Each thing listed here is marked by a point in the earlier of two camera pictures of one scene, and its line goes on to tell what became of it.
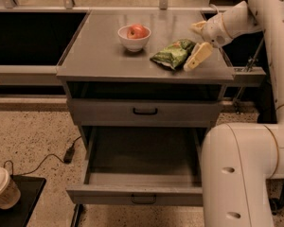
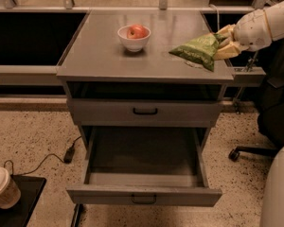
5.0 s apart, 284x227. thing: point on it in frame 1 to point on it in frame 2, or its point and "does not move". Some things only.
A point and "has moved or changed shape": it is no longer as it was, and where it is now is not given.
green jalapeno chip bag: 174,55 has moved or changed shape
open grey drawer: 138,165 does not move
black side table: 19,215 does not move
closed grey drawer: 145,112 does not move
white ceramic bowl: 134,44 does not move
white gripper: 212,30 to 252,30
